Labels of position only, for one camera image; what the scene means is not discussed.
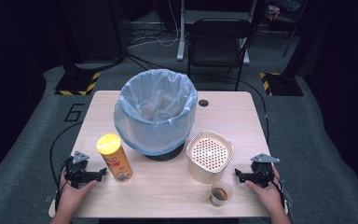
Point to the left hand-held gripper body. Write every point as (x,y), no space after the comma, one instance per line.
(76,169)

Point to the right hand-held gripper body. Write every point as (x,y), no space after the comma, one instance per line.
(262,172)

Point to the clear plastic cup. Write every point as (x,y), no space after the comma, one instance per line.
(227,186)

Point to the yellow chip can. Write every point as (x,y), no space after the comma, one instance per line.
(115,158)

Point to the brown tea bag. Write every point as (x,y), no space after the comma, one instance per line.
(220,194)

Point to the white strainer container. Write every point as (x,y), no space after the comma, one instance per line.
(209,155)

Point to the black trash bin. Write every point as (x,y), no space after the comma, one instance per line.
(167,154)

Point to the bin with blue bag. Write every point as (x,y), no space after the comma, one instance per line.
(155,124)

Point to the person's left hand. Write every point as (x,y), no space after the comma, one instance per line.
(73,196)

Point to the person's right hand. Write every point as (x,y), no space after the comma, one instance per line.
(268,197)

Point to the black table grommet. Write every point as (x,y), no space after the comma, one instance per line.
(203,103)

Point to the black striped stand base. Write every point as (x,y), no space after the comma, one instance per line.
(77,84)
(284,85)

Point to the black folding chair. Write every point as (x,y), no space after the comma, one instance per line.
(219,46)

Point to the dark cabinet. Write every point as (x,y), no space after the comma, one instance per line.
(96,31)

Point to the white desk frame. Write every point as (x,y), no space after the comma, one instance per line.
(181,37)

